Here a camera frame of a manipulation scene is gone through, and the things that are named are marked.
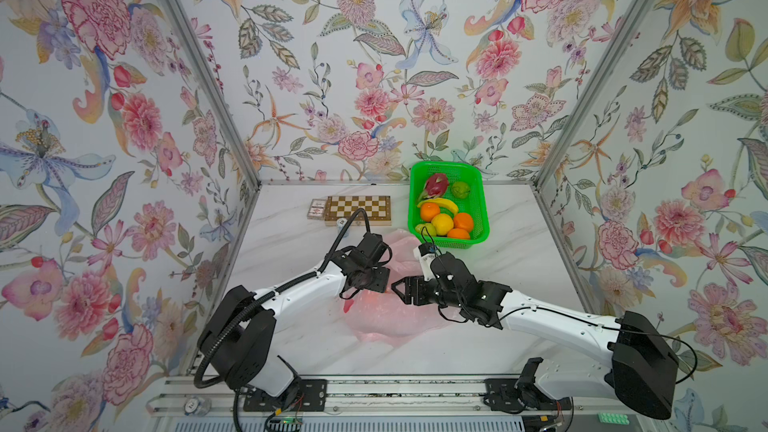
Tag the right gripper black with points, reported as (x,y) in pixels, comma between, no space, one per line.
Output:
(411,283)

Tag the yellow banana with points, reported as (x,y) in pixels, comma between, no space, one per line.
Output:
(444,203)

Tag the green pear fruit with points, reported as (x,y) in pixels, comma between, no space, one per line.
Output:
(426,230)

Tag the red dragon fruit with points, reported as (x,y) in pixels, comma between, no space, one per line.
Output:
(435,187)

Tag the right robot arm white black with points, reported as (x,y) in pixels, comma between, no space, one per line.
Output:
(631,362)

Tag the green plastic basket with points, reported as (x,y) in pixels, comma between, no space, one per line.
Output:
(475,204)

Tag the round green lime fruit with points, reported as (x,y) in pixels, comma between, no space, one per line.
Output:
(460,190)

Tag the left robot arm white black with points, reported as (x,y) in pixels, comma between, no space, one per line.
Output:
(236,342)

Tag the yellow lemon fruit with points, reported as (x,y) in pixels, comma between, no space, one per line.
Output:
(443,223)

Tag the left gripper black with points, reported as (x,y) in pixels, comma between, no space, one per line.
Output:
(383,280)

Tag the pink plastic bag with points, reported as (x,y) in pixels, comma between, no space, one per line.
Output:
(384,317)

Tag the aluminium corner post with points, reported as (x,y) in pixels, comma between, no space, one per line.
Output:
(206,78)
(605,66)

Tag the left aluminium corner post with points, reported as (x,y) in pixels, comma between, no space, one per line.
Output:
(206,78)

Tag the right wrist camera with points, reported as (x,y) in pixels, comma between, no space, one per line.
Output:
(426,253)

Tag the orange fruit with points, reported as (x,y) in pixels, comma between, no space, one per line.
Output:
(459,234)
(464,221)
(428,211)

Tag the right aluminium corner post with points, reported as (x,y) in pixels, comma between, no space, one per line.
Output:
(605,66)

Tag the small card box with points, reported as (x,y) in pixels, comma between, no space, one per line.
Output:
(316,209)

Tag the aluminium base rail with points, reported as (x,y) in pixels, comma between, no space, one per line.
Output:
(350,395)

